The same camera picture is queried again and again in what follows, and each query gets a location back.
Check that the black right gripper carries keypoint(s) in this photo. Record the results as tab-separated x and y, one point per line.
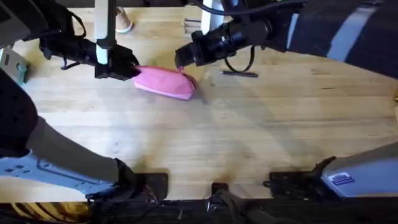
224	40

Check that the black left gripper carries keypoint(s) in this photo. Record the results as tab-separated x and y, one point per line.
81	51

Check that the pink soft zip bag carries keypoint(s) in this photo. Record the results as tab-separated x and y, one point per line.
164	82

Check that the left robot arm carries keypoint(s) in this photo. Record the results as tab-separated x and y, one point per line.
62	155

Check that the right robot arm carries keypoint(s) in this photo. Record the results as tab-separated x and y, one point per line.
342	28

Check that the left wrist upright plate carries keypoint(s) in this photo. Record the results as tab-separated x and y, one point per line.
104	28

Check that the wrist upright plate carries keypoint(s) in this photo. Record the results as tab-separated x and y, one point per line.
104	28
212	15

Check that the right wrist upright plate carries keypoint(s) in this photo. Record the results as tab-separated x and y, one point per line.
212	15

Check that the black pen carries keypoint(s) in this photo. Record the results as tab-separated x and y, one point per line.
239	73

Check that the grey metal bracket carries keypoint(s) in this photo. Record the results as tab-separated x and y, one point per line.
14	67

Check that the black rail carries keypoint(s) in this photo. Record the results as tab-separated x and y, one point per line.
248	213

